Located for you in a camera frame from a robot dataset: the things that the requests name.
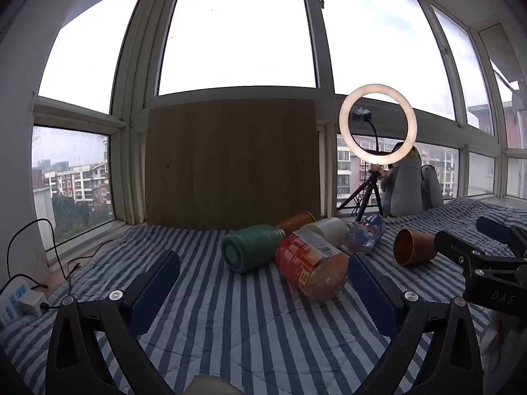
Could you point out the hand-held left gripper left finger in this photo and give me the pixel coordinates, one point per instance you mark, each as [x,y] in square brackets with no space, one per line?
[158,292]

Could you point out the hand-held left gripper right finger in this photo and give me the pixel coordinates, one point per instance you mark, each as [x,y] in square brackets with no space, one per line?
[370,292]

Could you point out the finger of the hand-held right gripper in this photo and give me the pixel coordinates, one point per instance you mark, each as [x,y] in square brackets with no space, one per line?
[459,251]
[498,230]

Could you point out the brown paper cup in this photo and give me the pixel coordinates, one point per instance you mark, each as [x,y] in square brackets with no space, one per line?
[297,221]
[418,247]

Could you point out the white cup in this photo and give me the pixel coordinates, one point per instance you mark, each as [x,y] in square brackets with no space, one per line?
[327,230]

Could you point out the white cloth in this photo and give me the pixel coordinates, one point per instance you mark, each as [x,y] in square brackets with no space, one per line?
[500,341]

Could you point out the clear plastic water bottle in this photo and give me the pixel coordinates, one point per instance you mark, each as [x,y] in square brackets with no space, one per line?
[364,232]

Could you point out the small grey penguin plush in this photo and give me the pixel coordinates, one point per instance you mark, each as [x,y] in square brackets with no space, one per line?
[431,189]

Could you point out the red label plastic jar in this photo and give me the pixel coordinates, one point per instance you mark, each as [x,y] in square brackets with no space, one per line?
[308,263]

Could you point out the blue striped blanket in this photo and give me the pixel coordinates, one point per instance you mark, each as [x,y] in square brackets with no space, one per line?
[230,321]

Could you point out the large grey penguin plush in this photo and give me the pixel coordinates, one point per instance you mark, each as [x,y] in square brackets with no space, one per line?
[405,185]

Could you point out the black tripod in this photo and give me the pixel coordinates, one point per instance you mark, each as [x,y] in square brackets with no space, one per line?
[368,189]

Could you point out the green thermos bottle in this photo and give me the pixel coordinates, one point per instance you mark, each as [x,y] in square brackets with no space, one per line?
[251,247]

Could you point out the white charger plug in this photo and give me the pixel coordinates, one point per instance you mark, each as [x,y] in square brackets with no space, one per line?
[32,303]

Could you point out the wooden board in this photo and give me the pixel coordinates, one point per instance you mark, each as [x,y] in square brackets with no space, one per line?
[230,164]

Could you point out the white power strip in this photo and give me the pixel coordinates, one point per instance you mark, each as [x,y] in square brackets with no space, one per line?
[9,302]

